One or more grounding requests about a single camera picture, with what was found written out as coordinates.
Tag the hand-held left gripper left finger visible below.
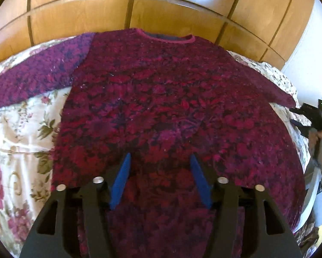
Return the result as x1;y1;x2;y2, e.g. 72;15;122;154
19;153;131;258

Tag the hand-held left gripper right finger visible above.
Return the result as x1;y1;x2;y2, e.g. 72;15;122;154
190;154;302;258

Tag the red floral knit sweater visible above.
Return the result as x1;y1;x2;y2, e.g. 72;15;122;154
0;28;307;258

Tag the floral bedspread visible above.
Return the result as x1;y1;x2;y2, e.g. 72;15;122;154
0;36;322;258

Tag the white furniture frame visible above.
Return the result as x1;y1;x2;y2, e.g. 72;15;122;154
302;164;322;222

